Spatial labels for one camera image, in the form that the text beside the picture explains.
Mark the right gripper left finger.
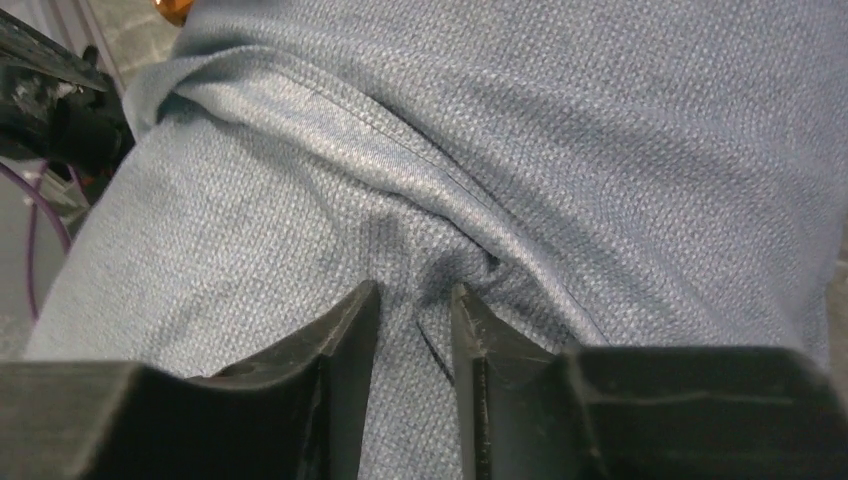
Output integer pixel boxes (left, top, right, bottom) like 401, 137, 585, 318
1, 281, 380, 479

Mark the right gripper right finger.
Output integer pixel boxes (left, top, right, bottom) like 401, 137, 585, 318
451, 284, 847, 479

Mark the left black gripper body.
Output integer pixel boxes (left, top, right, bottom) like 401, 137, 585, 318
1, 10, 135, 176

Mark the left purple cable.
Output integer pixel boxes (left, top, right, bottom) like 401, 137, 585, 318
0, 158, 84, 323

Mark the wooden slatted rack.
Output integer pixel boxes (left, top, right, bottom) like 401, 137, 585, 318
152, 0, 194, 28

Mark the blue grey pillow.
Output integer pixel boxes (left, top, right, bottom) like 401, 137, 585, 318
25, 1, 847, 479

